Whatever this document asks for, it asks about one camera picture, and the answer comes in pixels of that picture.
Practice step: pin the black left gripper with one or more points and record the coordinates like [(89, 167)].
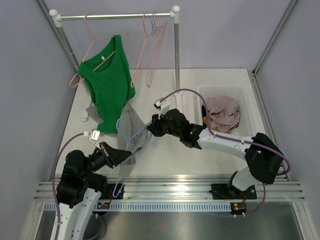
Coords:
[(113, 156)]

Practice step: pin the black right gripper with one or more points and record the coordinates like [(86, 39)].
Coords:
[(155, 126)]

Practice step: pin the grey tank top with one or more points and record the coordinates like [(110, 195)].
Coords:
[(96, 157)]

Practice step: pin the black tank top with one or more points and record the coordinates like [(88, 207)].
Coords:
[(203, 111)]

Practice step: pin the mustard brown tank top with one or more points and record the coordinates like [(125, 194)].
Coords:
[(224, 123)]

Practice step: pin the green tank top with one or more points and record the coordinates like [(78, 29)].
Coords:
[(108, 78)]

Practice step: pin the mauve pink tank top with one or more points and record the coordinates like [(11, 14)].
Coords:
[(222, 103)]

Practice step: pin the pink hanger of mauve top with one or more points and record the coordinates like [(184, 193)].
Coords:
[(149, 54)]

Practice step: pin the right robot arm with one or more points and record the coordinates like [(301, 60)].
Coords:
[(261, 155)]

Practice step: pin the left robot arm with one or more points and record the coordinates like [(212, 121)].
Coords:
[(81, 190)]

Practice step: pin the white plastic basket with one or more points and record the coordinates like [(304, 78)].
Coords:
[(246, 126)]

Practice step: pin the white clothes rack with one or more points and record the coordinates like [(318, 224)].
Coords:
[(174, 14)]

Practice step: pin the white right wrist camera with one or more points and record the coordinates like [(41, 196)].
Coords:
[(163, 106)]

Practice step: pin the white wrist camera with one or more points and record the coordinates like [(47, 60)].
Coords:
[(93, 137), (163, 106)]

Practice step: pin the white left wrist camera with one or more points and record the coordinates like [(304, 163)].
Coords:
[(93, 137)]

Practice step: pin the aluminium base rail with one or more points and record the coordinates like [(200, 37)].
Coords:
[(192, 193)]

